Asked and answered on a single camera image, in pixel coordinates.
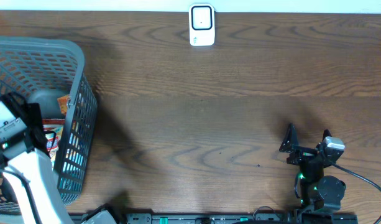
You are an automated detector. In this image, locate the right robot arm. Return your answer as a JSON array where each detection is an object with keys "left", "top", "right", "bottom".
[{"left": 279, "top": 124, "right": 346, "bottom": 223}]

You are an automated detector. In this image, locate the grey plastic shopping basket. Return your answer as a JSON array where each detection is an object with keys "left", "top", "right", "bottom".
[{"left": 0, "top": 36, "right": 98, "bottom": 205}]

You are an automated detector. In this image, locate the black left camera cable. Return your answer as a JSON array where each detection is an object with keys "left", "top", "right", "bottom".
[{"left": 0, "top": 167, "right": 44, "bottom": 224}]

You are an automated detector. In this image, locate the red snack bar wrapper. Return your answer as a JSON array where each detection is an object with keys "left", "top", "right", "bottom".
[{"left": 42, "top": 119, "right": 65, "bottom": 166}]

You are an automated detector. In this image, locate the white barcode scanner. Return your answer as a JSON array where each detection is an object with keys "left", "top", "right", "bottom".
[{"left": 188, "top": 3, "right": 216, "bottom": 47}]

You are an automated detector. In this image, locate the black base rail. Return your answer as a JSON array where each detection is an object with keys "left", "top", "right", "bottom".
[{"left": 70, "top": 211, "right": 359, "bottom": 224}]

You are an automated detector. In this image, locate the orange small box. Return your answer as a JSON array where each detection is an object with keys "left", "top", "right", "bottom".
[{"left": 57, "top": 95, "right": 70, "bottom": 116}]

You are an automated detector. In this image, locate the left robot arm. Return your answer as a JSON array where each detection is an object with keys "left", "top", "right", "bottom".
[{"left": 0, "top": 91, "right": 97, "bottom": 223}]

